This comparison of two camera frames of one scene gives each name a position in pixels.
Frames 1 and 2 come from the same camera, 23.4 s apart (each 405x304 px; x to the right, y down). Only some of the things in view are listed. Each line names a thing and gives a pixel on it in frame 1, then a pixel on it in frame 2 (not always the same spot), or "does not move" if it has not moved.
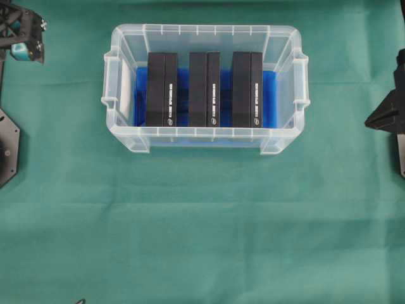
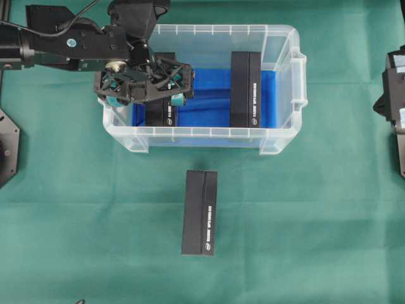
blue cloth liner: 270,97 does not move
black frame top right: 402,6 does not move
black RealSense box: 247,89 does not move
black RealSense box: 204,89 to 199,215
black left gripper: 24,27 to 139,82
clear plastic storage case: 201,85 does not move
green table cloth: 84,221 does not move
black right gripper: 389,115 to 392,104
